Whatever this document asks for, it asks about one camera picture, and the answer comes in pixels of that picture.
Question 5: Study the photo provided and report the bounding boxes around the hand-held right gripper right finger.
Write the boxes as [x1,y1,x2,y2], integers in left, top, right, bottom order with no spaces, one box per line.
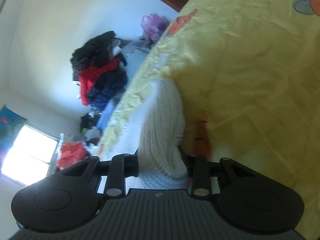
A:
[179,145,275,197]

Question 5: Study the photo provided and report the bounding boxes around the red puffer jacket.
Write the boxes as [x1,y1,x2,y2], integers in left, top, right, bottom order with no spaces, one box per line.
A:
[79,59,120,105]

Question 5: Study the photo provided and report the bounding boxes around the yellow printed bedsheet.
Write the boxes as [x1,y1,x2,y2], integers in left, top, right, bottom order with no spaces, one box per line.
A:
[97,0,320,205]

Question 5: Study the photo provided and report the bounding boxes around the white knitted sweater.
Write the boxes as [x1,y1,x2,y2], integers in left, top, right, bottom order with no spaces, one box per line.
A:
[117,77,188,190]

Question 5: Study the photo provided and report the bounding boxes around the pink plastic bag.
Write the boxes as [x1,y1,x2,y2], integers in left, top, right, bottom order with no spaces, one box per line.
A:
[141,14,168,42]

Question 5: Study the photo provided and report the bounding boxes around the window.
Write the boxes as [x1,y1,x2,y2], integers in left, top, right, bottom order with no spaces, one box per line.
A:
[0,124,60,185]

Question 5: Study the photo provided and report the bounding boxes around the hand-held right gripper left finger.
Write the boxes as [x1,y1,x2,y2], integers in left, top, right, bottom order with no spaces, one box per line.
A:
[50,150,139,197]

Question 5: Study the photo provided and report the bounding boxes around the black clothes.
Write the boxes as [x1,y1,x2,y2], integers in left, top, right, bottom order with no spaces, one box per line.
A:
[80,114,97,133]

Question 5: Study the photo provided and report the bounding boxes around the black garment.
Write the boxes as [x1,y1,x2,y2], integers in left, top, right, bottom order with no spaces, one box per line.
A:
[70,31,128,80]

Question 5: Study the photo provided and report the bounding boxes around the navy puffer jacket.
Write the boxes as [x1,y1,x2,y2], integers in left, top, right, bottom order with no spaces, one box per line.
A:
[87,69,128,108]

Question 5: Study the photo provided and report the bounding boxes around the blue patterned curtain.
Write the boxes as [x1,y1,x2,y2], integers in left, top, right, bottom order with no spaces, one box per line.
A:
[0,106,28,157]

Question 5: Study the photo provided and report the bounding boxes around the light blue knitted garment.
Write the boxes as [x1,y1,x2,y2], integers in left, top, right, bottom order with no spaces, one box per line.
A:
[96,100,118,130]

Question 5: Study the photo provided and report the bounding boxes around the red plastic bag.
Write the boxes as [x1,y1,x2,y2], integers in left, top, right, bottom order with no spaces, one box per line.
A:
[57,141,88,169]

